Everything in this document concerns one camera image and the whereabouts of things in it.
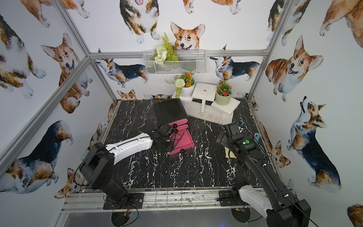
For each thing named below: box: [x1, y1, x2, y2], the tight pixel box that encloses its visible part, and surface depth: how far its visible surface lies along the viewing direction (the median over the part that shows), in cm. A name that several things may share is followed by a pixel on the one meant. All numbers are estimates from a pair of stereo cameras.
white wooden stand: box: [171, 82, 241, 125], surface depth 101 cm
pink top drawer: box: [168, 118, 189, 126], surface depth 90 cm
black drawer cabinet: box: [153, 98, 189, 126], surface depth 98 cm
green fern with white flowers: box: [151, 32, 180, 66], surface depth 82 cm
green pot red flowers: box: [215, 80, 233, 106], surface depth 92 cm
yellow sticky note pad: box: [229, 150, 237, 159], surface depth 90 cm
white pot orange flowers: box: [164, 71, 196, 100], surface depth 92 cm
